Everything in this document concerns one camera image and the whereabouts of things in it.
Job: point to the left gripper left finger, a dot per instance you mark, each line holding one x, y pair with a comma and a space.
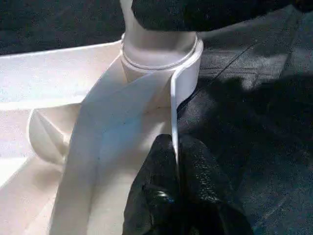
154, 191

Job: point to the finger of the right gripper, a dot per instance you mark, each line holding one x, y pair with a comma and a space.
195, 14

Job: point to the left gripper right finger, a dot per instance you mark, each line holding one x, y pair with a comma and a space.
207, 195

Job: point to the white plastic table leg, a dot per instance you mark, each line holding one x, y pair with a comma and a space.
159, 49

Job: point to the white plastic table top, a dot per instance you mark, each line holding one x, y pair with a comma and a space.
110, 110

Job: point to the black work mat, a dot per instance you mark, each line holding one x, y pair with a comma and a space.
256, 122

